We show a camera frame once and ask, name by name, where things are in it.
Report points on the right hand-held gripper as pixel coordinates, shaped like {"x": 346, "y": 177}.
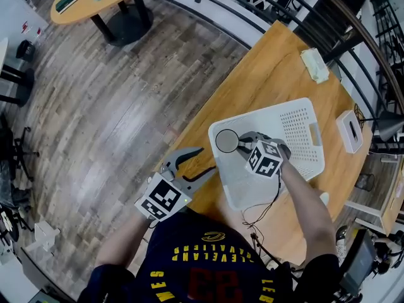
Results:
{"x": 265, "y": 161}

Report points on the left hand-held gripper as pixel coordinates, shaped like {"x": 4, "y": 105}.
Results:
{"x": 162, "y": 197}

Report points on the white mug with pattern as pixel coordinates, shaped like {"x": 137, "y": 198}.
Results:
{"x": 226, "y": 140}

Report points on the white plastic basket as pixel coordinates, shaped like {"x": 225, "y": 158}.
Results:
{"x": 249, "y": 185}

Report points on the person's left forearm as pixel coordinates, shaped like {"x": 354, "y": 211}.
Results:
{"x": 123, "y": 245}

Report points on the person's right forearm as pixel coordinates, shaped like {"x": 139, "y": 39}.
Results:
{"x": 306, "y": 213}

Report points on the white tissue box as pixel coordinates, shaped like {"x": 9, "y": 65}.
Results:
{"x": 347, "y": 131}

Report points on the person's right hand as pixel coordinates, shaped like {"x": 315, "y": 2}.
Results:
{"x": 285, "y": 150}

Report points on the person's dark blue jersey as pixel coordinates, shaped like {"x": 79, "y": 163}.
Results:
{"x": 205, "y": 264}

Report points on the pale green folded cloth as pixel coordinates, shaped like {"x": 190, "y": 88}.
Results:
{"x": 314, "y": 65}

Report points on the black mesh waste basket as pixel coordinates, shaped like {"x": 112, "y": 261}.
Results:
{"x": 364, "y": 181}

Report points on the black cone desk lamp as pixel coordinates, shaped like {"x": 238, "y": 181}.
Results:
{"x": 391, "y": 126}

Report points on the long wooden table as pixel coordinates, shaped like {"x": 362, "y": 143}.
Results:
{"x": 394, "y": 200}

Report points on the dark computer monitor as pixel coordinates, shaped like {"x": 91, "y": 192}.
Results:
{"x": 360, "y": 260}

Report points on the small white floor stand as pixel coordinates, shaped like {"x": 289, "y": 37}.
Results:
{"x": 44, "y": 235}

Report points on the round wooden table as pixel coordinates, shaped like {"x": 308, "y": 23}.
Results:
{"x": 94, "y": 8}

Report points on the black stool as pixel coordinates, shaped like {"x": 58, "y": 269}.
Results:
{"x": 22, "y": 87}

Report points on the small black trash can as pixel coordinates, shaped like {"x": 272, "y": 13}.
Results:
{"x": 25, "y": 50}

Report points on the green book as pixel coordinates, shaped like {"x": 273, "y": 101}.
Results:
{"x": 66, "y": 2}

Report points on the white cabinet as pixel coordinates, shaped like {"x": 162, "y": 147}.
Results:
{"x": 19, "y": 21}

